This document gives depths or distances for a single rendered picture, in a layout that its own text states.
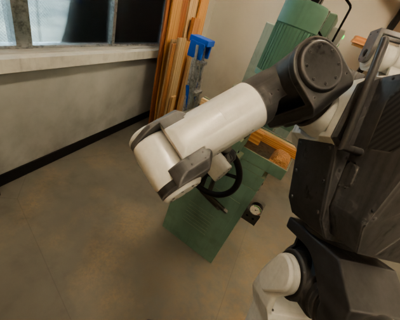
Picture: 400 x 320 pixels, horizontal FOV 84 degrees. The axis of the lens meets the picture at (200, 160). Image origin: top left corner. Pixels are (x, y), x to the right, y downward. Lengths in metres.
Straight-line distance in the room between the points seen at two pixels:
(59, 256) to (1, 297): 0.28
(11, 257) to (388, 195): 1.63
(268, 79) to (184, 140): 0.18
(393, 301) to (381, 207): 0.20
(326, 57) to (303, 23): 0.65
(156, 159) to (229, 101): 0.15
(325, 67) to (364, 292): 0.38
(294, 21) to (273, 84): 0.67
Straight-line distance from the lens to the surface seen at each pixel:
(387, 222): 0.44
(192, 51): 1.95
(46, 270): 1.58
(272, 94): 0.41
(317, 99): 0.41
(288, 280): 0.57
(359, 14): 3.54
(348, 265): 0.51
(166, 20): 2.46
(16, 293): 1.56
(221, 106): 0.37
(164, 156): 0.37
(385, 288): 0.56
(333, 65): 0.43
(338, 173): 0.47
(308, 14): 1.07
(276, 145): 1.22
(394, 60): 0.63
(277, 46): 1.08
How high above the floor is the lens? 1.39
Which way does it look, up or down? 34 degrees down
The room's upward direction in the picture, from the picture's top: 21 degrees clockwise
